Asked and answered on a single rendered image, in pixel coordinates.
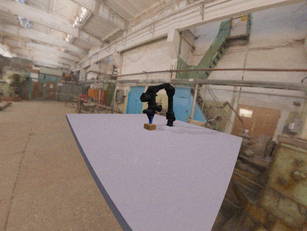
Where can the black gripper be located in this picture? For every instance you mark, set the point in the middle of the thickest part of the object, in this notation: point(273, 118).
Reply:
point(150, 113)

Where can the tan wooden block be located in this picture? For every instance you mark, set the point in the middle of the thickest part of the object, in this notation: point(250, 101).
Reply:
point(149, 127)

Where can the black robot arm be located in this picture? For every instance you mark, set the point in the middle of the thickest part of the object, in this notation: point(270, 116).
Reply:
point(150, 96)

